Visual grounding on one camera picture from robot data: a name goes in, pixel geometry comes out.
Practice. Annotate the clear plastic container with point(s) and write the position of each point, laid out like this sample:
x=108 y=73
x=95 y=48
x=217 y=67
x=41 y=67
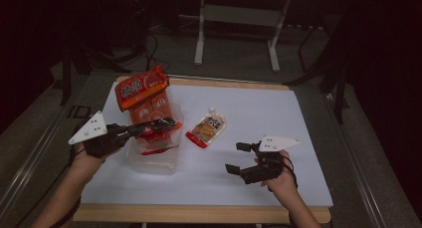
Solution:
x=156 y=163

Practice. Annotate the red and black snack packet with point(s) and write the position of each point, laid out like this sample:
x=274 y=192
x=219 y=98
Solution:
x=158 y=151

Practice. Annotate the person's left hand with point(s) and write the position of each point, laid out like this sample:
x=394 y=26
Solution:
x=83 y=160

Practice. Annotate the tan red snack packet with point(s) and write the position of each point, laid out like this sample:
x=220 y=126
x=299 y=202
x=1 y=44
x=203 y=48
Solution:
x=206 y=128

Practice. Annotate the person's right hand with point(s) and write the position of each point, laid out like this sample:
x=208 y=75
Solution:
x=283 y=184

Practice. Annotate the white table mat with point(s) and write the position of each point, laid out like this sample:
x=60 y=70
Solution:
x=232 y=115

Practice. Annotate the metal floor rail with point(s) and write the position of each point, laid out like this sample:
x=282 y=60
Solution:
x=30 y=161
x=358 y=168

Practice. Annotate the white metal table frame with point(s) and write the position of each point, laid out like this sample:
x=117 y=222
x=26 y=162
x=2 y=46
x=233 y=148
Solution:
x=239 y=15

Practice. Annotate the large orange snack packet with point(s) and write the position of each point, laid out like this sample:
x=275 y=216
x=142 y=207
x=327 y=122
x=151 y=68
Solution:
x=142 y=88

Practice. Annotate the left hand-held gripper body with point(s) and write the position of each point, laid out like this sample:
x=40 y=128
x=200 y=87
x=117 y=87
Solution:
x=89 y=130

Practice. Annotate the black metal stand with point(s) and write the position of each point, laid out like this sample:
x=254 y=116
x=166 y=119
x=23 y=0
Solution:
x=331 y=65
x=65 y=72

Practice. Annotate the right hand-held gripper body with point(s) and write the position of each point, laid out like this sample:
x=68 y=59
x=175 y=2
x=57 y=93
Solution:
x=277 y=143

